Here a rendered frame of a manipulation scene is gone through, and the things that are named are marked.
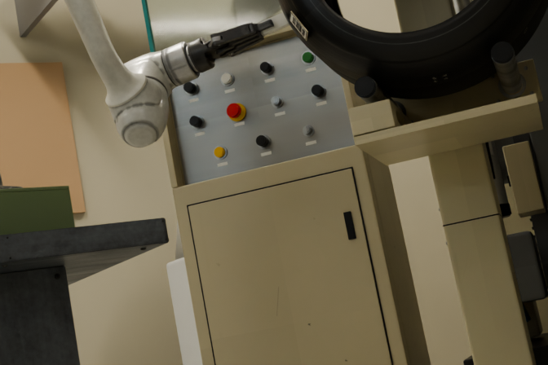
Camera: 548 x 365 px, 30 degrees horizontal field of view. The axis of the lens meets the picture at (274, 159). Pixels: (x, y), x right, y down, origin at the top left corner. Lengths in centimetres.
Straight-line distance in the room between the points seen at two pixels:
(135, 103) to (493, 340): 96
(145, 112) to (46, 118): 292
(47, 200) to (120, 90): 58
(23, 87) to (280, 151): 246
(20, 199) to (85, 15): 65
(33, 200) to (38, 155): 336
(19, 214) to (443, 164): 112
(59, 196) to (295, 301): 119
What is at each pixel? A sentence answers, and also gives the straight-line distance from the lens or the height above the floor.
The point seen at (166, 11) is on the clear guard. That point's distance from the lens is 299.
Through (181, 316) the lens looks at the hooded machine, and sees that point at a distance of 471.
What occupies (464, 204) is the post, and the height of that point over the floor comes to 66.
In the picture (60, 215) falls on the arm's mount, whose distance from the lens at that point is 166.
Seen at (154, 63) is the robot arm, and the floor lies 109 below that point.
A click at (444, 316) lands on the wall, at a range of 607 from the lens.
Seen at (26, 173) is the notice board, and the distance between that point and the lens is 497.
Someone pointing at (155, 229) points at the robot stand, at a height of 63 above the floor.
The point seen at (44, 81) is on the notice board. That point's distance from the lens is 513.
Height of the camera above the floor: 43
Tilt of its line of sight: 10 degrees up
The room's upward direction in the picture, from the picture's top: 11 degrees counter-clockwise
